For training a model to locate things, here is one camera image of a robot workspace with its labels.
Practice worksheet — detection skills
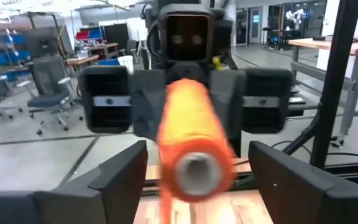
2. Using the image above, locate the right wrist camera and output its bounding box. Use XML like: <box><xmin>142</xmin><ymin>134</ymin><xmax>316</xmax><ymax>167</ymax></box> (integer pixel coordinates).
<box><xmin>158</xmin><ymin>3</ymin><xmax>214</xmax><ymax>63</ymax></box>

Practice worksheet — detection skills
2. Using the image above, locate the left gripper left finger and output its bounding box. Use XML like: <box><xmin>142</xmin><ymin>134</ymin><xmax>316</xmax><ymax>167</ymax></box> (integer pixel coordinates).
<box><xmin>0</xmin><ymin>139</ymin><xmax>149</xmax><ymax>224</ymax></box>

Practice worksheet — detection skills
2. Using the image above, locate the black monitor panel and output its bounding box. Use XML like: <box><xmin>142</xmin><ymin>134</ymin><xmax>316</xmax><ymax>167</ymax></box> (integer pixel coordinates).
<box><xmin>104</xmin><ymin>23</ymin><xmax>130</xmax><ymax>52</ymax></box>

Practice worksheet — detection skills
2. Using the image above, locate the rack of blue bins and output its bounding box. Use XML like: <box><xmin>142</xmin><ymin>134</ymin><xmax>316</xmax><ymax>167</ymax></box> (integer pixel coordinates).
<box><xmin>0</xmin><ymin>29</ymin><xmax>32</xmax><ymax>82</ymax></box>

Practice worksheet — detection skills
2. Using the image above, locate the black low table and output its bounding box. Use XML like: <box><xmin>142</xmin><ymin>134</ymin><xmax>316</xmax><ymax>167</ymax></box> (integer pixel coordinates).
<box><xmin>286</xmin><ymin>88</ymin><xmax>321</xmax><ymax>118</ymax></box>

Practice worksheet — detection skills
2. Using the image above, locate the black aluminium table frame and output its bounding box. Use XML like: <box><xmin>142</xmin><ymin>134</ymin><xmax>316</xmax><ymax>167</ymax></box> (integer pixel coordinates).
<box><xmin>321</xmin><ymin>141</ymin><xmax>358</xmax><ymax>189</ymax></box>

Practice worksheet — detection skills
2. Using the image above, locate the black upright frame post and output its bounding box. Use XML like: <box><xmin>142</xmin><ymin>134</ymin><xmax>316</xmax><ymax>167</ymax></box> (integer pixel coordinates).
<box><xmin>283</xmin><ymin>0</ymin><xmax>358</xmax><ymax>169</ymax></box>

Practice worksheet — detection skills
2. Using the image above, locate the yellow cable tag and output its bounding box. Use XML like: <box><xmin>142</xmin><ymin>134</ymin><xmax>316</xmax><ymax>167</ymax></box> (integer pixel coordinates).
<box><xmin>212</xmin><ymin>55</ymin><xmax>224</xmax><ymax>72</ymax></box>

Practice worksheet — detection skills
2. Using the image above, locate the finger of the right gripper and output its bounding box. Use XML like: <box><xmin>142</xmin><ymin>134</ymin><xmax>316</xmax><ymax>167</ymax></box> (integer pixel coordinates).
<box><xmin>131</xmin><ymin>73</ymin><xmax>168</xmax><ymax>141</ymax></box>
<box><xmin>209</xmin><ymin>73</ymin><xmax>246</xmax><ymax>149</ymax></box>

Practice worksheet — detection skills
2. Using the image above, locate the orange elastic bandage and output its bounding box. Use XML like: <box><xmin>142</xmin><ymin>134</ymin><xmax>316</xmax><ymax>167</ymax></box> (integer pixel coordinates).
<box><xmin>156</xmin><ymin>78</ymin><xmax>237</xmax><ymax>224</ymax></box>

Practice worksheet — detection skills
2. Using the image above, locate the white bucket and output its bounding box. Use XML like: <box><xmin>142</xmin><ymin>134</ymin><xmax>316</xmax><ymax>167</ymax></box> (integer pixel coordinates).
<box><xmin>117</xmin><ymin>55</ymin><xmax>135</xmax><ymax>75</ymax></box>

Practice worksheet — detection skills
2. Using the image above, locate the cluttered wooden desk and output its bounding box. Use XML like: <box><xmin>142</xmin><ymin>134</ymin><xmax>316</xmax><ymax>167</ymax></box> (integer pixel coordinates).
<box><xmin>65</xmin><ymin>42</ymin><xmax>119</xmax><ymax>72</ymax></box>

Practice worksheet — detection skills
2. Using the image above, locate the blue storage bin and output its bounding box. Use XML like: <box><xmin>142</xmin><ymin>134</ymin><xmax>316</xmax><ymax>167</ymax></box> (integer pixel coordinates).
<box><xmin>88</xmin><ymin>28</ymin><xmax>104</xmax><ymax>40</ymax></box>

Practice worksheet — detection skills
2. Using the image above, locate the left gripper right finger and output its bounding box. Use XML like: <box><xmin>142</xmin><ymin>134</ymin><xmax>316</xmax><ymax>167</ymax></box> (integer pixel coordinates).
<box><xmin>247</xmin><ymin>139</ymin><xmax>358</xmax><ymax>224</ymax></box>

